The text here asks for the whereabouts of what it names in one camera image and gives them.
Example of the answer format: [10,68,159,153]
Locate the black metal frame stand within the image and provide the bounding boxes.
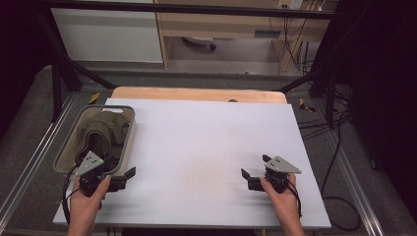
[277,48,350,130]
[31,6,118,124]

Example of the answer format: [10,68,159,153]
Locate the black horizontal frame bar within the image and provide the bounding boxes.
[41,1,343,21]

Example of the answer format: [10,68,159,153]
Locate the olive green hat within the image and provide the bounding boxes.
[76,111,131,165]

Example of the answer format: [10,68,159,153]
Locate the light wooden desk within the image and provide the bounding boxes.
[152,0,339,73]

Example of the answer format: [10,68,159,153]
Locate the white table board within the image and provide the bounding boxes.
[52,97,332,230]

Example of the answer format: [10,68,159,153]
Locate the beige basket with grey rim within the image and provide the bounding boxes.
[52,104,138,179]

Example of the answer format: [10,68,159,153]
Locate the white power strip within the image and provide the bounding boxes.
[276,0,305,11]

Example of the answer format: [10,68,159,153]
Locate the person's right hand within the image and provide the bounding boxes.
[259,173,298,218]

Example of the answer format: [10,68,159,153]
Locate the light wooden table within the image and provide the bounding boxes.
[110,86,288,105]

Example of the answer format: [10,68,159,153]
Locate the white office chair base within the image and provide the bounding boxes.
[181,35,217,52]

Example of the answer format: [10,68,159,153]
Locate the hanging desk cables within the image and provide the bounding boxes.
[268,15,317,76]

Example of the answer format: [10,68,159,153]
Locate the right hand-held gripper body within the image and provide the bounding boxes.
[247,155,302,195]

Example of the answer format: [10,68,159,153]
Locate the white cabinet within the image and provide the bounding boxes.
[50,0,164,64]

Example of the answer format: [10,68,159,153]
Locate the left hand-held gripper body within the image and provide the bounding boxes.
[74,149,129,199]

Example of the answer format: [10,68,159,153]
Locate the black floor cable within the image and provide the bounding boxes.
[296,110,362,232]

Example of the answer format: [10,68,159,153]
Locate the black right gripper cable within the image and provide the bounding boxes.
[287,179,303,219]

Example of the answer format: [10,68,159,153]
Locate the person's left hand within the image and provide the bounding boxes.
[67,175,112,227]

